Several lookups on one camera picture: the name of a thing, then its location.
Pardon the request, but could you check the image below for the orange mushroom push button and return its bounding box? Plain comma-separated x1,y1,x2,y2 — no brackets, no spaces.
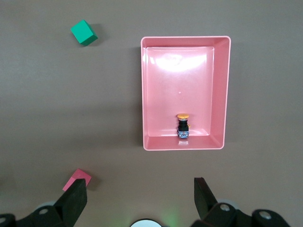
176,113,191,139

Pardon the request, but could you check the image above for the brown table mat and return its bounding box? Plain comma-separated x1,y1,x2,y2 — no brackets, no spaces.
0,0,303,227

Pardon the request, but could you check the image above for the pinkish red foam cube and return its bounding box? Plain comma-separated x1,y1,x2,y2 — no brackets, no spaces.
62,168,92,192

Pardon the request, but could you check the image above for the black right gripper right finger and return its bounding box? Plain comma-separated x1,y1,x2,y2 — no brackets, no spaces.
190,177,292,227

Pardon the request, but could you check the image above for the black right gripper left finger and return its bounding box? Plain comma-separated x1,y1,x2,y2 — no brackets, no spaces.
0,178,88,227

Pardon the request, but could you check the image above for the green foam cube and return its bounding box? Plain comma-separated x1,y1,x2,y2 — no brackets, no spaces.
70,19,98,47

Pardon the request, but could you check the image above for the pink plastic bin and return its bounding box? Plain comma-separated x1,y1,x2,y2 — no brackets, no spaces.
140,35,232,151

